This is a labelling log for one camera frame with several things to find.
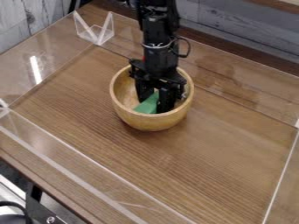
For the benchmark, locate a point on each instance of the black table leg mount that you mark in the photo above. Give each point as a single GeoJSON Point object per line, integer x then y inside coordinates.
{"type": "Point", "coordinates": [39, 213]}

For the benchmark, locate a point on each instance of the green rectangular block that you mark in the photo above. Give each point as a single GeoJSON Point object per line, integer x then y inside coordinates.
{"type": "Point", "coordinates": [147, 107]}

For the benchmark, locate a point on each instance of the clear acrylic corner bracket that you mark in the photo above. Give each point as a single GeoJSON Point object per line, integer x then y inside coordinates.
{"type": "Point", "coordinates": [93, 33]}

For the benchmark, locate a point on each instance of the brown wooden bowl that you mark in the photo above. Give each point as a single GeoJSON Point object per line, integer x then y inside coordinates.
{"type": "Point", "coordinates": [124, 101]}

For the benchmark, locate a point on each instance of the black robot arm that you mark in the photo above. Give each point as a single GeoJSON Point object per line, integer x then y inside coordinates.
{"type": "Point", "coordinates": [159, 22]}

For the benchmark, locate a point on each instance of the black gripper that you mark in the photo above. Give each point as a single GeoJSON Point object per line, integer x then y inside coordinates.
{"type": "Point", "coordinates": [156, 72]}

